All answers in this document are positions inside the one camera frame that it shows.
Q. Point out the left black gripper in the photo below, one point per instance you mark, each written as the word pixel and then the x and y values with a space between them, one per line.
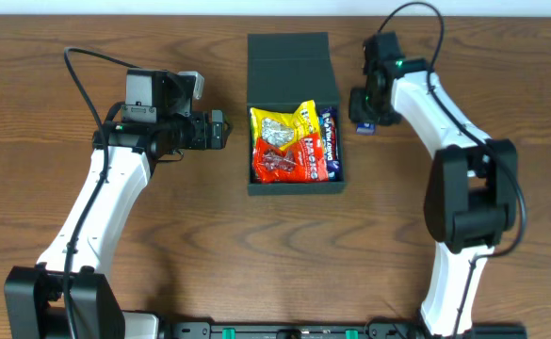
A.
pixel 215 129

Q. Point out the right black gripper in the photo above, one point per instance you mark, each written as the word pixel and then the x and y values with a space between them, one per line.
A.
pixel 359 110

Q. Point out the blue Eclipse mint box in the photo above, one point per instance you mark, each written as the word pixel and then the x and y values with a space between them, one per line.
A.
pixel 366 129

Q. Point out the purple Dairy Milk bar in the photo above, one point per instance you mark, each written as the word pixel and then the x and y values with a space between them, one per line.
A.
pixel 327 123

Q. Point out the yellow snack bag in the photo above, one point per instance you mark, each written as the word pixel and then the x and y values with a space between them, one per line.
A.
pixel 283 129

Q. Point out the red Haribo candy bag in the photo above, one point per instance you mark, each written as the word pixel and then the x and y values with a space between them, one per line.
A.
pixel 302 162

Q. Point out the dark green box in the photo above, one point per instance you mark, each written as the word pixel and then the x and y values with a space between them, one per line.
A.
pixel 285 70

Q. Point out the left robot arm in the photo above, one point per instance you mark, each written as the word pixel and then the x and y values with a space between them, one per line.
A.
pixel 67 294

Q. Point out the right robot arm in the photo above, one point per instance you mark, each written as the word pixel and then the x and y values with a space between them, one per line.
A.
pixel 472 194

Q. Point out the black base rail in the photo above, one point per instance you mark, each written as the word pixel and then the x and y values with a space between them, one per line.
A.
pixel 374 330

